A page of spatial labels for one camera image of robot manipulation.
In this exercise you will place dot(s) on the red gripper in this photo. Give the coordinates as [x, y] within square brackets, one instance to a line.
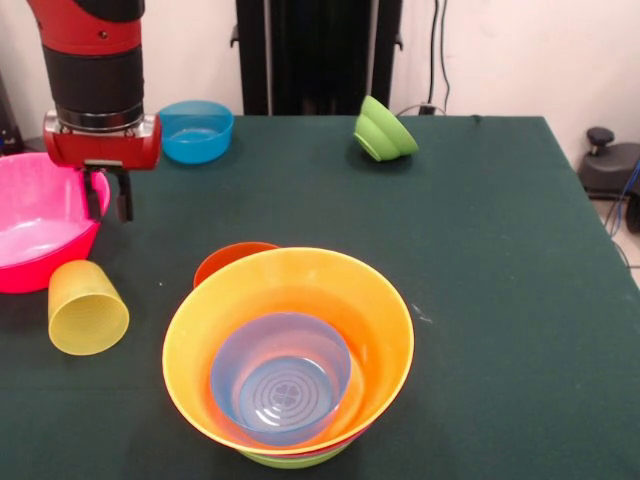
[105, 147]

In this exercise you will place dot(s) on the pink plastic bowl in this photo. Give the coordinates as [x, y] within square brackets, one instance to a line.
[25, 215]
[30, 277]

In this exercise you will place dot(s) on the yellow plastic cup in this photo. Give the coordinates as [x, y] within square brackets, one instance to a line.
[85, 310]

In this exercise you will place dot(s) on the orange plastic bowl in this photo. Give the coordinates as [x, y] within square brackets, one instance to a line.
[300, 280]

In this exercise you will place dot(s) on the blue plastic bowl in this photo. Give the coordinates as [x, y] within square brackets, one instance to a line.
[197, 135]
[280, 395]

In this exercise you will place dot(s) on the small green plastic bowl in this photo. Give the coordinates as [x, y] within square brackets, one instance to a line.
[385, 135]

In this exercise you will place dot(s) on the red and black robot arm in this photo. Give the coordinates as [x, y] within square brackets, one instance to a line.
[95, 75]

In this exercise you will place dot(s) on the black stand base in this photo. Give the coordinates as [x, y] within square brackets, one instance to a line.
[12, 140]
[615, 170]

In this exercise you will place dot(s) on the red plastic bowl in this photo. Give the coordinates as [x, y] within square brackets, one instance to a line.
[220, 257]

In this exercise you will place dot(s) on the large green plastic bowl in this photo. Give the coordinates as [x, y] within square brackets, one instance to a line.
[295, 463]

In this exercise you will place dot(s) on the dark green table cloth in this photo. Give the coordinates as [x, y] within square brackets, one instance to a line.
[450, 225]

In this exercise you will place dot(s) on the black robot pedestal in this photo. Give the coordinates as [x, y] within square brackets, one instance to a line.
[320, 60]

